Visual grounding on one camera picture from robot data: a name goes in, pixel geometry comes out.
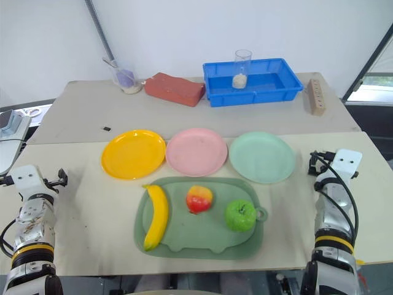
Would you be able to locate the yellow banana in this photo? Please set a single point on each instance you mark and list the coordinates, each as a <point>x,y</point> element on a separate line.
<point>159,215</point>

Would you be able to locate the blue plastic bin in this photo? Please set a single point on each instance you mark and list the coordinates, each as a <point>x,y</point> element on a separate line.
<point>276,89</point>

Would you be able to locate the yellow plastic plate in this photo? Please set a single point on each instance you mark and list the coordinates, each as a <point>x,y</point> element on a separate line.
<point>133,154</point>

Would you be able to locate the wooden block with holes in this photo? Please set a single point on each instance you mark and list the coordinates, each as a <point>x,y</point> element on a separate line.
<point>316,96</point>

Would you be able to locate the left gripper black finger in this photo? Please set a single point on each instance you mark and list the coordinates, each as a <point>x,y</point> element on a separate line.
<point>63,182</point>
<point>61,172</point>

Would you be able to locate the clear beaker with purple contents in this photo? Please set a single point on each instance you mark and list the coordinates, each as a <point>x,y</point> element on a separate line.
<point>126,78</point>

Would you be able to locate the grey machine with blue part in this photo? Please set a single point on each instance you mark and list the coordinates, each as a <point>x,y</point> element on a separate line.
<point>12,138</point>

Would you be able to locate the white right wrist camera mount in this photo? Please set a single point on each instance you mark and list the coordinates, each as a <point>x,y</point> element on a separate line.
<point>347,164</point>

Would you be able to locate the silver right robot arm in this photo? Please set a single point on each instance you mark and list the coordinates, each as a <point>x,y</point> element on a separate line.
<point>333,233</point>

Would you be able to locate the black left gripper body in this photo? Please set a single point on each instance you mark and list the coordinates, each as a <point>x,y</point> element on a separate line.
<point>51,185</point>

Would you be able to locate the red brick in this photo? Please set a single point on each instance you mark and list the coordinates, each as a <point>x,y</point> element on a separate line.
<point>175,89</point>

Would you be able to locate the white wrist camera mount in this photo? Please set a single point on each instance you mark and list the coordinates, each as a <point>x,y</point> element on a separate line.
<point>27,181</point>
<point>347,164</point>

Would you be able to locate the green plastic tray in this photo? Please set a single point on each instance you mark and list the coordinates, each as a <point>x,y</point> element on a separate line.
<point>199,233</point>

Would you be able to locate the grey threaded metal rod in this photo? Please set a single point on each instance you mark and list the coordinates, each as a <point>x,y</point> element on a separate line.
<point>99,29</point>

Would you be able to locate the clear glass with grains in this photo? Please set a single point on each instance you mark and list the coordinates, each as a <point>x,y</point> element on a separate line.
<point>240,80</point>

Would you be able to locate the green plastic plate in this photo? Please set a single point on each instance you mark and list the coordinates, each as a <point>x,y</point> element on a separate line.
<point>262,157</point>

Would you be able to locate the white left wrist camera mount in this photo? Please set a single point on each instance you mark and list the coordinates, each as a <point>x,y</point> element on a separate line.
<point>27,181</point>

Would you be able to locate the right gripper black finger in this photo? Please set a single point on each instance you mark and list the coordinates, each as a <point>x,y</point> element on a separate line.
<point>314,155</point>
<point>312,169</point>

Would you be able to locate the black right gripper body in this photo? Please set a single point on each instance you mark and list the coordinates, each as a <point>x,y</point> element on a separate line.
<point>325,163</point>

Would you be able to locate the red and yellow apple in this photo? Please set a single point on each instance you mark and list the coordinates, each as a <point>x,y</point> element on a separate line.
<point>199,199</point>

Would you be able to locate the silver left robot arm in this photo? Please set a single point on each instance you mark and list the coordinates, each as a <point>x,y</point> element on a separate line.
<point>33,227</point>

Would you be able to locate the black window frame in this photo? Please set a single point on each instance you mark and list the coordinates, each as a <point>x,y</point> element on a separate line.
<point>367,52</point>

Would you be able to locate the green apple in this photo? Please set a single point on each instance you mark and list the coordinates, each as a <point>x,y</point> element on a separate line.
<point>240,215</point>

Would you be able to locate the pink plastic plate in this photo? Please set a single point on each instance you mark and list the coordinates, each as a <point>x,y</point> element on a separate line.
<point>196,152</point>

